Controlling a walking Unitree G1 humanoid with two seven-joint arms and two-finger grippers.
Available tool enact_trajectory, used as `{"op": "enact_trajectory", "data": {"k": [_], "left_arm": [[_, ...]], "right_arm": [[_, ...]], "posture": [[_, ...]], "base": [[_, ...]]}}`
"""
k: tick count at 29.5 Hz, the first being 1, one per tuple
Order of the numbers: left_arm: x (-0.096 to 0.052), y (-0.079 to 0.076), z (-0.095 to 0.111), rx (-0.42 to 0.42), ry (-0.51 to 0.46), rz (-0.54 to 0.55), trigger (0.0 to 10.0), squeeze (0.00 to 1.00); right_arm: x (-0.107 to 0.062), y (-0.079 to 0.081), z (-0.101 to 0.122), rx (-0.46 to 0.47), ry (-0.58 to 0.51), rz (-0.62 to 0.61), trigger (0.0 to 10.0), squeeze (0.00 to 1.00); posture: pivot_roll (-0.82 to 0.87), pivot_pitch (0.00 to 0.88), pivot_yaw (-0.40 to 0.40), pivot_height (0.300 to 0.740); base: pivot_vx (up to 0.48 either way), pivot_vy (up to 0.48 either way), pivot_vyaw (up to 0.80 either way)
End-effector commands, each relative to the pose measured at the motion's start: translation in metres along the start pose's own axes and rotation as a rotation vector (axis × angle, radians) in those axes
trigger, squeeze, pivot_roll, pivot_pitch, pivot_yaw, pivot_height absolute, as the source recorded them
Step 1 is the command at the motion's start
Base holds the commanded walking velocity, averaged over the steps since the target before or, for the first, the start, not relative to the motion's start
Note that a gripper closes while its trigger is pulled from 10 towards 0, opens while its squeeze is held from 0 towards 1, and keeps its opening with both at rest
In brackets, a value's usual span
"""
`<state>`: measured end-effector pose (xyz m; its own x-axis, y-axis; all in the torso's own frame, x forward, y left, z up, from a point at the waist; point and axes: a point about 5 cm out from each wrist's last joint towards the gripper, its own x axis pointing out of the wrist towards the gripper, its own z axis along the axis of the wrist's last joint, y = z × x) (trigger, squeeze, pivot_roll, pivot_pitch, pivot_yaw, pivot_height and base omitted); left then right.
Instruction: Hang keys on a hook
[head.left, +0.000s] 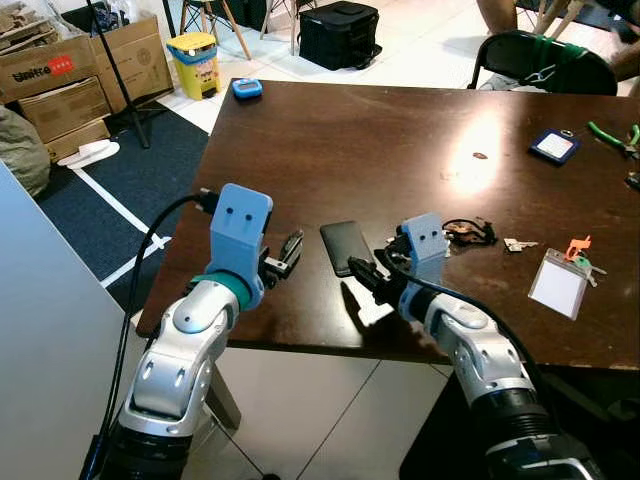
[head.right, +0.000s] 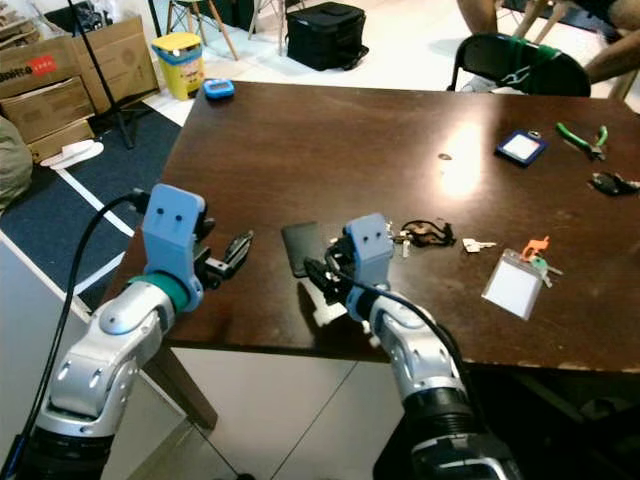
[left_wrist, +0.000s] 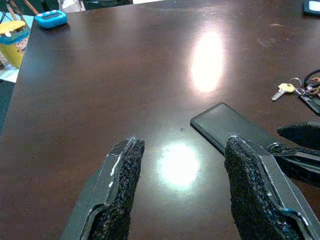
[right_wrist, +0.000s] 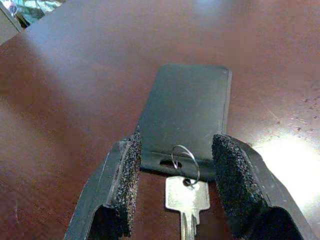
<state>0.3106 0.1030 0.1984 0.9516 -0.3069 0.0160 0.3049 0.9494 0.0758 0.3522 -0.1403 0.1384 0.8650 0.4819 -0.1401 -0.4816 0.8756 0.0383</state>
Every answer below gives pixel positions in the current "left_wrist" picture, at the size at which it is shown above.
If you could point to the black smartphone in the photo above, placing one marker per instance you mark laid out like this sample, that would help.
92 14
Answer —
225 120

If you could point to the dark brown wooden table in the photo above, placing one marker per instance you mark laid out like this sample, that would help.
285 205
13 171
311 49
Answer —
100 87

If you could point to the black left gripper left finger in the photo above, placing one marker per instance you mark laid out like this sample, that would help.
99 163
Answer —
117 180

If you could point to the phone in blue case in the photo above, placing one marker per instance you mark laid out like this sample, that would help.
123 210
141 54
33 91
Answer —
312 7

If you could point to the yellow printed cup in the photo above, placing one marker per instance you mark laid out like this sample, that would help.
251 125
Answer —
12 55

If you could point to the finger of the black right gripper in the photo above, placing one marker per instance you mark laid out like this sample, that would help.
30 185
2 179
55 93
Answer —
300 162
305 133

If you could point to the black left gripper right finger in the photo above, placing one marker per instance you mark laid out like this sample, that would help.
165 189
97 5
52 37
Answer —
252 190

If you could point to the blue digital timer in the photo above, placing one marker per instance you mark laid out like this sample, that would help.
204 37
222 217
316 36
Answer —
51 18

